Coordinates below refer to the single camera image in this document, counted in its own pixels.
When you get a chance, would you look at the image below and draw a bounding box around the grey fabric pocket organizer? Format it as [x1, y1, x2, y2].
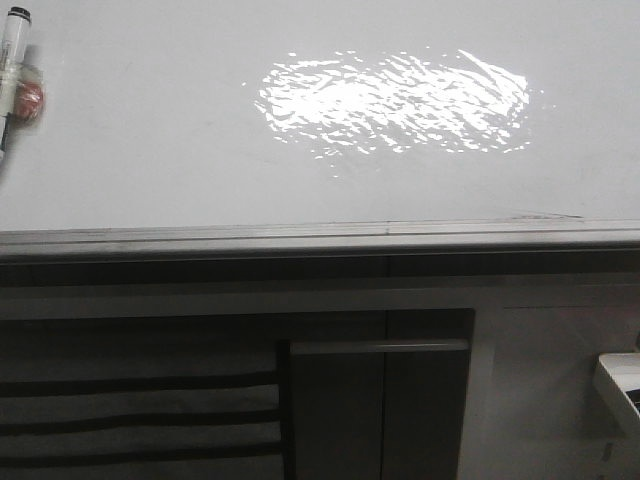
[1, 325, 295, 479]

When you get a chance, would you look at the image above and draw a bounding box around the white whiteboard with aluminium frame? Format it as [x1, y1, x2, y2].
[1, 1, 639, 259]

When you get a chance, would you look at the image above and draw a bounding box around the grey metal stand frame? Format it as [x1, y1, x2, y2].
[1, 250, 639, 479]

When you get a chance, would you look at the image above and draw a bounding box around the white marker with black cap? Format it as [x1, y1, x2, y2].
[1, 6, 45, 160]

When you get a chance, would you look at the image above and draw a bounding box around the white plastic marker tray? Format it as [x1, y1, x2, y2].
[593, 352, 639, 439]

